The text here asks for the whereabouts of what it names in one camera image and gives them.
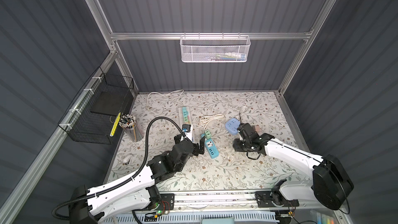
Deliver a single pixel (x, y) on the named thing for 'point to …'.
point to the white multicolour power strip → (189, 135)
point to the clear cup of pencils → (129, 123)
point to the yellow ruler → (113, 129)
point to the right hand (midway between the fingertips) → (238, 145)
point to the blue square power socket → (231, 126)
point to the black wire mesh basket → (91, 117)
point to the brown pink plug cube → (257, 128)
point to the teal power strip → (211, 146)
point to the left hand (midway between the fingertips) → (196, 136)
